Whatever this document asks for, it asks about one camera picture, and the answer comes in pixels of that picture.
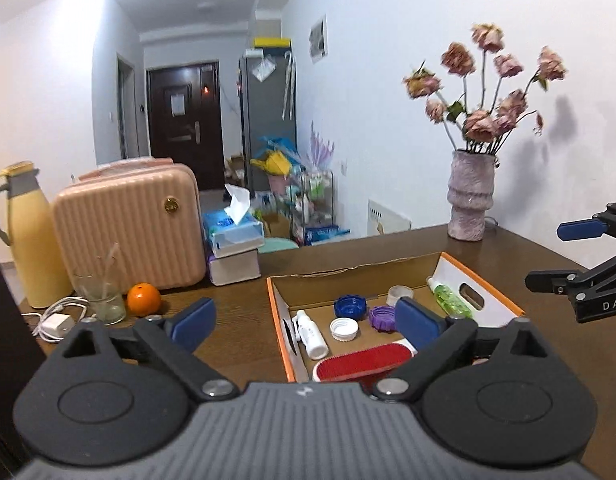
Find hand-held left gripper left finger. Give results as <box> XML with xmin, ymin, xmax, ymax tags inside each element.
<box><xmin>62</xmin><ymin>297</ymin><xmax>240</xmax><ymax>402</ymax></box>

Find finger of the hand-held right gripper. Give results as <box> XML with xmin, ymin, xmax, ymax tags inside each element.
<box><xmin>556</xmin><ymin>202</ymin><xmax>616</xmax><ymax>250</ymax></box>
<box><xmin>525</xmin><ymin>268</ymin><xmax>596</xmax><ymax>297</ymax></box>

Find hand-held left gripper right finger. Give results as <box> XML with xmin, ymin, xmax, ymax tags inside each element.
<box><xmin>369</xmin><ymin>297</ymin><xmax>551</xmax><ymax>403</ymax></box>

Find purple bottle cap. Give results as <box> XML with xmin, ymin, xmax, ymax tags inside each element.
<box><xmin>369</xmin><ymin>305</ymin><xmax>399</xmax><ymax>333</ymax></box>

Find green transparent bottle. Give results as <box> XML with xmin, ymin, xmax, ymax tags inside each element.
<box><xmin>426</xmin><ymin>276</ymin><xmax>474</xmax><ymax>320</ymax></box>

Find red lint brush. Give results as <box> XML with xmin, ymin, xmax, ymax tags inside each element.
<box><xmin>312</xmin><ymin>338</ymin><xmax>419</xmax><ymax>385</ymax></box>

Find blue bottle cap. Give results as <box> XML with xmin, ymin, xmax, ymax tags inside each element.
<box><xmin>334</xmin><ymin>294</ymin><xmax>369</xmax><ymax>320</ymax></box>

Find orange cardboard box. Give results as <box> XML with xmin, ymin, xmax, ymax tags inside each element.
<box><xmin>266</xmin><ymin>251</ymin><xmax>526</xmax><ymax>383</ymax></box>

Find white ribbed bottle cap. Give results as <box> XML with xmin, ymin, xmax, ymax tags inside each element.
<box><xmin>330</xmin><ymin>318</ymin><xmax>359</xmax><ymax>342</ymax></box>

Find small white bottle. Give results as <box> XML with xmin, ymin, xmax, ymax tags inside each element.
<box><xmin>291</xmin><ymin>309</ymin><xmax>329</xmax><ymax>360</ymax></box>

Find orange fruit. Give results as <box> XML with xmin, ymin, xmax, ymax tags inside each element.
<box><xmin>126</xmin><ymin>283</ymin><xmax>163</xmax><ymax>317</ymax></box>

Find white cardboard box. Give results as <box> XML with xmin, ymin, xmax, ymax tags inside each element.
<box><xmin>208</xmin><ymin>247</ymin><xmax>263</xmax><ymax>287</ymax></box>

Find clear glass cup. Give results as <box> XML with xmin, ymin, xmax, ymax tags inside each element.
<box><xmin>72</xmin><ymin>242</ymin><xmax>127</xmax><ymax>325</ymax></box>

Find blue tissue box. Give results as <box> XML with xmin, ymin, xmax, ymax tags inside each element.
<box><xmin>203</xmin><ymin>183</ymin><xmax>265</xmax><ymax>258</ymax></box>

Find white flat panel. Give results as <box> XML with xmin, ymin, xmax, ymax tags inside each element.
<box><xmin>368</xmin><ymin>199</ymin><xmax>412</xmax><ymax>237</ymax></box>

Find pink ribbed suitcase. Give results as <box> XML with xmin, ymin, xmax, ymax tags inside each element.
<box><xmin>52</xmin><ymin>157</ymin><xmax>207</xmax><ymax>291</ymax></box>

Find green round stool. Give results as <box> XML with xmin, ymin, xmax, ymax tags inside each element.
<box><xmin>260</xmin><ymin>237</ymin><xmax>299</xmax><ymax>253</ymax></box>

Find textured pink vase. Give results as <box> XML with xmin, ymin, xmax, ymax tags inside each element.
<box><xmin>447</xmin><ymin>149</ymin><xmax>498</xmax><ymax>242</ymax></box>

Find blue plastic packet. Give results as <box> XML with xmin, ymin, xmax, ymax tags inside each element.
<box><xmin>304</xmin><ymin>226</ymin><xmax>351</xmax><ymax>246</ymax></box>

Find bunch of dried pink roses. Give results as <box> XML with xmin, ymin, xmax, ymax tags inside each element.
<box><xmin>402</xmin><ymin>22</ymin><xmax>569</xmax><ymax>156</ymax></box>

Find yellow thermos jug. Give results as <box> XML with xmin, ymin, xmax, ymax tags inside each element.
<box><xmin>0</xmin><ymin>161</ymin><xmax>74</xmax><ymax>309</ymax></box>

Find dark brown entrance door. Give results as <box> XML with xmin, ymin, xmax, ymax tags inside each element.
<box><xmin>146</xmin><ymin>61</ymin><xmax>225</xmax><ymax>191</ymax></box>

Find yellow watering can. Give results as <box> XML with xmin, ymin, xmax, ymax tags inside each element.
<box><xmin>250</xmin><ymin>152</ymin><xmax>291</xmax><ymax>176</ymax></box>

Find black paper bag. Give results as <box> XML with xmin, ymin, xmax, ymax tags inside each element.
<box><xmin>0</xmin><ymin>240</ymin><xmax>46</xmax><ymax>466</ymax></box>

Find blue plastic item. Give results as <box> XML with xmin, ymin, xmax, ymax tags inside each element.
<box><xmin>260</xmin><ymin>135</ymin><xmax>296</xmax><ymax>156</ymax></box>

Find purple artificial flowers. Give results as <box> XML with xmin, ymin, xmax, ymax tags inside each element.
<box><xmin>308</xmin><ymin>120</ymin><xmax>336</xmax><ymax>173</ymax></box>

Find grey refrigerator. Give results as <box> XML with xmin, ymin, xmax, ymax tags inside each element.
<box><xmin>238</xmin><ymin>50</ymin><xmax>297</xmax><ymax>191</ymax></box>

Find grey interior door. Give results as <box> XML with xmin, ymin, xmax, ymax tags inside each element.
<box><xmin>116</xmin><ymin>52</ymin><xmax>140</xmax><ymax>161</ymax></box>

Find white folded umbrella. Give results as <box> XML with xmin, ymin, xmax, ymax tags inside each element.
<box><xmin>283</xmin><ymin>50</ymin><xmax>296</xmax><ymax>121</ymax></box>

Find paper sheet on refrigerator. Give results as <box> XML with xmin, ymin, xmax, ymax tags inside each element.
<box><xmin>250</xmin><ymin>57</ymin><xmax>277</xmax><ymax>81</ymax></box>

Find white charger with cable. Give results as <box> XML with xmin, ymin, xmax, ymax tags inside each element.
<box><xmin>22</xmin><ymin>297</ymin><xmax>91</xmax><ymax>343</ymax></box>

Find wire storage cart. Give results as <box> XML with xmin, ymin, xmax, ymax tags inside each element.
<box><xmin>288</xmin><ymin>170</ymin><xmax>335</xmax><ymax>241</ymax></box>

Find small wall picture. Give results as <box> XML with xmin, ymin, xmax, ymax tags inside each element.
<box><xmin>309</xmin><ymin>15</ymin><xmax>329</xmax><ymax>63</ymax></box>

